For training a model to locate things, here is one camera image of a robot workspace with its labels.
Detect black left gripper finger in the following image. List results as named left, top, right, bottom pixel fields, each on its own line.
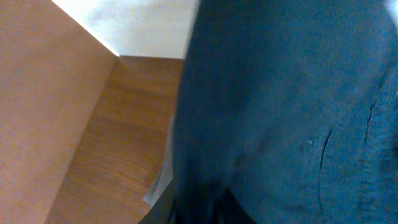
left=138, top=180, right=176, bottom=224

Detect dark blue shorts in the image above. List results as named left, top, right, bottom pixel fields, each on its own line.
left=173, top=0, right=397, bottom=223

